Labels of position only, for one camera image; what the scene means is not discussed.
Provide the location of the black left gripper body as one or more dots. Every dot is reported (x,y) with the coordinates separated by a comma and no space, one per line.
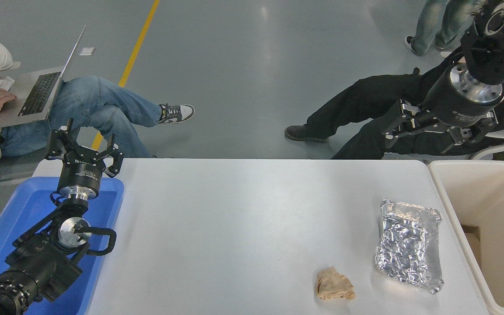
(81,173)

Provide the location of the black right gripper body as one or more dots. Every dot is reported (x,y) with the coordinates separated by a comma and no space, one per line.
(449,107)

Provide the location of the foil plate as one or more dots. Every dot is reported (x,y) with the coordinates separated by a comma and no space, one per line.
(409,245)

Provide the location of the seated person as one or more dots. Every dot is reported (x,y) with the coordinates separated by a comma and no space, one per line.
(365,100)

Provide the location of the silver laptop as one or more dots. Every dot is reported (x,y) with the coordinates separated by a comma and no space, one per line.
(37,94)

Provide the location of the grey chair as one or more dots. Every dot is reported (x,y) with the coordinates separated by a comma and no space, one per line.
(11,166)

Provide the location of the large pale bin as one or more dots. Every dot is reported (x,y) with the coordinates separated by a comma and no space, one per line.
(488,192)

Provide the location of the blue plastic tray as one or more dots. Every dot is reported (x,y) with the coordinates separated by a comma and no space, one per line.
(29,205)

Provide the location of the standing person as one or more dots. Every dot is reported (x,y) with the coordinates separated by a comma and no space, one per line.
(431,22)

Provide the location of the white paper scrap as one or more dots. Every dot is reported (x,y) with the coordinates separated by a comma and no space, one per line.
(87,51)

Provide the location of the crumpled tan paper ball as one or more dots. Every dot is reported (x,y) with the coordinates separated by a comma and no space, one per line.
(334,285)

